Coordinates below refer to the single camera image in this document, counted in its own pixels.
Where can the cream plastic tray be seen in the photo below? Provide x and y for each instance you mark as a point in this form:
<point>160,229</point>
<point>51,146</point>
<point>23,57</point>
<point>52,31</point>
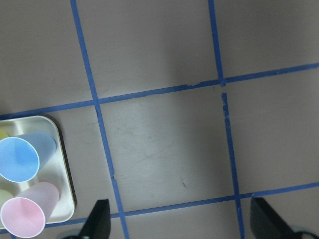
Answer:
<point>55,171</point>

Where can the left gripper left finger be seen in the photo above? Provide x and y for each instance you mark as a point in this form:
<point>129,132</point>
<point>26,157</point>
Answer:
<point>98,224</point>

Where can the pink plastic cup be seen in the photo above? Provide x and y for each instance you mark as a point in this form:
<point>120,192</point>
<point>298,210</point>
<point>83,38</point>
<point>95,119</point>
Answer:
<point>26,214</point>

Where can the cream white plastic cup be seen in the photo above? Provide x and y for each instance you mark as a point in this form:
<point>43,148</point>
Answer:
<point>4,196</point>

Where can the yellow plastic cup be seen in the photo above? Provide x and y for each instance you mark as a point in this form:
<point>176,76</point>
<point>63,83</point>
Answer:
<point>3,134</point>

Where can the blue plastic cup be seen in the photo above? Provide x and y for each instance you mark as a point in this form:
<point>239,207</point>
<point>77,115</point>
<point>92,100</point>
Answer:
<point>23,156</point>

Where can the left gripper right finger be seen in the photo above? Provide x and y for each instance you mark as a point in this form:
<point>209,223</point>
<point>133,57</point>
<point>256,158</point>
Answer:
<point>265,222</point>

